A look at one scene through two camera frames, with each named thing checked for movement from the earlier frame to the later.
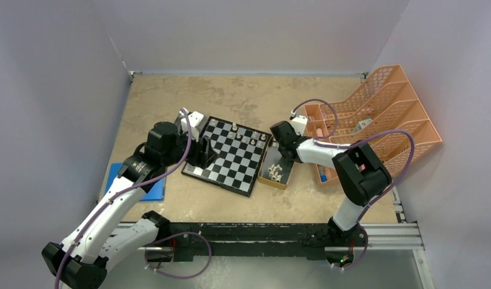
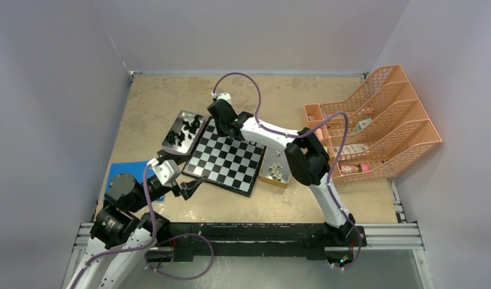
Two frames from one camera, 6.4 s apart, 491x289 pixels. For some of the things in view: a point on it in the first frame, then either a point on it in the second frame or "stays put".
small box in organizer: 361,124 stays put
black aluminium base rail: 277,241 stays put
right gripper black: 280,148 -> 221,132
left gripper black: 203,153 -> 186,187
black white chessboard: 240,152 stays put
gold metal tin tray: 275,170 stays put
